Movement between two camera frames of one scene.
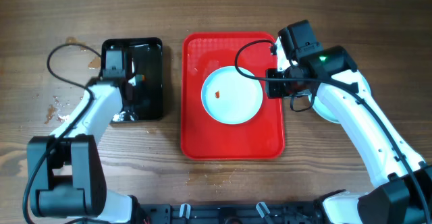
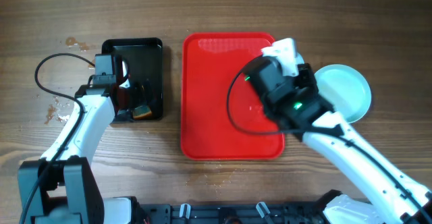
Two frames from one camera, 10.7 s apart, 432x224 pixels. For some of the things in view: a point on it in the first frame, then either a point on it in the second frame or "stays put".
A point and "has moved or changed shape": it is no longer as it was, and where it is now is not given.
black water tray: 142,86 stays put
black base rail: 233,213 stays put
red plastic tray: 203,137 stays put
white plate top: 230,97 has moved or changed shape
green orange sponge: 140,77 -> 141,112
